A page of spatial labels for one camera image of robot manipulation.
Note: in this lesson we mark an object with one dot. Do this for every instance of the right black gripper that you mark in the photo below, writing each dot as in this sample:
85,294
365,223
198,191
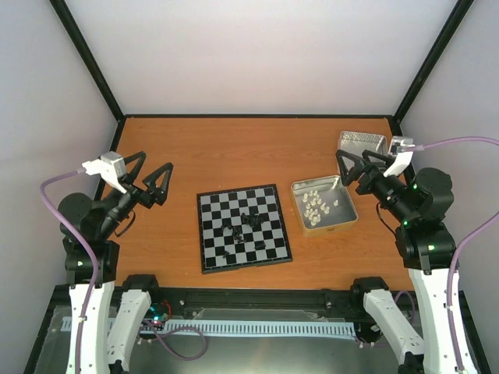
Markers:
371,171

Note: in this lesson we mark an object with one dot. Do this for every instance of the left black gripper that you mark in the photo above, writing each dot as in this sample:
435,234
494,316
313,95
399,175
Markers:
153,192

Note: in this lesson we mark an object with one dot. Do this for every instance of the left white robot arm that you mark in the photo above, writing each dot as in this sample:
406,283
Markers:
91,262

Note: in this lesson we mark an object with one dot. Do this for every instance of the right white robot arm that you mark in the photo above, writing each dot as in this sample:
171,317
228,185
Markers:
427,250

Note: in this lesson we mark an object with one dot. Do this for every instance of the open metal tin with pieces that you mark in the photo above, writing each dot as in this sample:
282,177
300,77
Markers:
342,217

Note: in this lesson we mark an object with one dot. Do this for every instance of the white chess pieces in tin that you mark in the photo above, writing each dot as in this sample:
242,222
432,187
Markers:
316,205

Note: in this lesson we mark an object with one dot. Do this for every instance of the black chess pieces cluster centre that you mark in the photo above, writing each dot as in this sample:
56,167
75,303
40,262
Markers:
235,231

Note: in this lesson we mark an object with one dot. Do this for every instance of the black chess pieces cluster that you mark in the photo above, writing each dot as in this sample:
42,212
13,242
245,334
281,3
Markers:
235,231
253,219

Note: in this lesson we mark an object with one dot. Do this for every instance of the black chess pieces cluster upper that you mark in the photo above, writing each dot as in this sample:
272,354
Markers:
253,219

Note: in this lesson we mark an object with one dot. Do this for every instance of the small circuit board with led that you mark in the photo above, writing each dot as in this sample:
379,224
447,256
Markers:
160,313

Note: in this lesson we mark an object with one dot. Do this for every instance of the pink-rimmed metal tin lid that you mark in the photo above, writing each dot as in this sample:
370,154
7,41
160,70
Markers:
357,142

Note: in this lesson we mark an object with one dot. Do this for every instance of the black and silver chessboard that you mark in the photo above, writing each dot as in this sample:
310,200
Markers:
225,207

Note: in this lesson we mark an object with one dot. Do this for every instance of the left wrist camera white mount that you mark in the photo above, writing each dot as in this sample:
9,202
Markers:
110,166

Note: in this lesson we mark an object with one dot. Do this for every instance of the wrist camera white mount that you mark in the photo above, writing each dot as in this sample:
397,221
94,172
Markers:
401,150
110,166

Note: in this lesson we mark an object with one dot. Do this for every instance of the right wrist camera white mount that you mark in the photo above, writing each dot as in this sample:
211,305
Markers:
401,150

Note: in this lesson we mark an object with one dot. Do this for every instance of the black frame rail front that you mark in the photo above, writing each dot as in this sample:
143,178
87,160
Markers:
182,301

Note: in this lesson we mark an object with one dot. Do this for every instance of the light blue cable duct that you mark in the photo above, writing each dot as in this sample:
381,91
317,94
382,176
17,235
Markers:
238,328

